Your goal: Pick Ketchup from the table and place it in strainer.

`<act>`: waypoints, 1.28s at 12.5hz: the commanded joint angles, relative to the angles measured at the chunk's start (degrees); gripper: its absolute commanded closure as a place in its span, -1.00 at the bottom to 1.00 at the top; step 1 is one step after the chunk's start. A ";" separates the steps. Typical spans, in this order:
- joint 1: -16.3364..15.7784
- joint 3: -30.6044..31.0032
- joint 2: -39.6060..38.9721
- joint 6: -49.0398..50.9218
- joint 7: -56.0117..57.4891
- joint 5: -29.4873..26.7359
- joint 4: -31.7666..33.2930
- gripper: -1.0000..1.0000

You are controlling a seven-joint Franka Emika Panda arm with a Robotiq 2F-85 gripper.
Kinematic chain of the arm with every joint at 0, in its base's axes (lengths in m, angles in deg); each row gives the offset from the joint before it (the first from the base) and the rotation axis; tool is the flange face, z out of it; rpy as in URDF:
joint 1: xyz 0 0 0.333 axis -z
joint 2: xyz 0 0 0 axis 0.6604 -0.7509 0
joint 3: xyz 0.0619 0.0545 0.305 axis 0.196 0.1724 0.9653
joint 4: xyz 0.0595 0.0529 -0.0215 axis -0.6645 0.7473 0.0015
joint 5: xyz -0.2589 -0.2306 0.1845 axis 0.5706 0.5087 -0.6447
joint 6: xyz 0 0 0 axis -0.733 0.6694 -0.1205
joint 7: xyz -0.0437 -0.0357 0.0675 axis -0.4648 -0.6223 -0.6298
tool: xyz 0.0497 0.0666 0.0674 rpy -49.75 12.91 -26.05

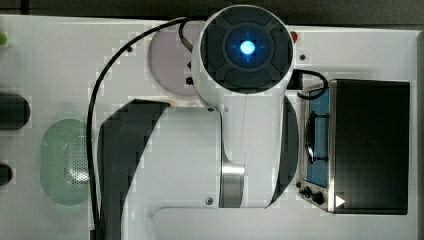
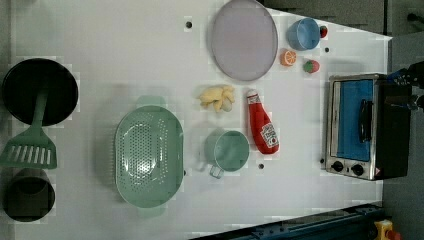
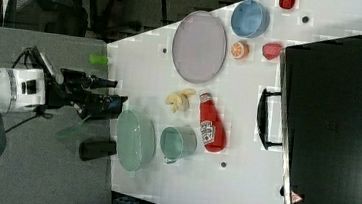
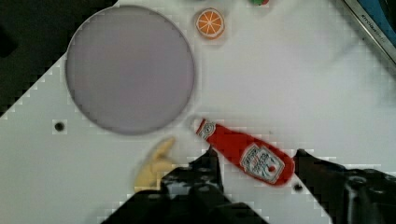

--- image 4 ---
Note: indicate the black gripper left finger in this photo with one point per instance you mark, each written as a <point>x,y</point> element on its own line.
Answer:
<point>187,195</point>

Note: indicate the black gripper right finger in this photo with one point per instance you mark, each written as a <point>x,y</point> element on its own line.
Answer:
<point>349,196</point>

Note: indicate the red plush ketchup bottle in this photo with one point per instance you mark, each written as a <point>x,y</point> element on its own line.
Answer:
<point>251,155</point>

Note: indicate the yellow plush banana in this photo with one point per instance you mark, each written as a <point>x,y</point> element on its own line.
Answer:
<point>155,167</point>

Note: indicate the grey round plate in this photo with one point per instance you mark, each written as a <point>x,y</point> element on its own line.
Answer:
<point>129,70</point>

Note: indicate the orange slice toy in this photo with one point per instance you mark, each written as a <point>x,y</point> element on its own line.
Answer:
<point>210,23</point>

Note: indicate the silver toaster oven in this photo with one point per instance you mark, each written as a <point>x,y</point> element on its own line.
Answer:
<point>377,19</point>

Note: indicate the strawberry toy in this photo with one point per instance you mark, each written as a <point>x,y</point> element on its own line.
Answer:
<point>259,2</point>

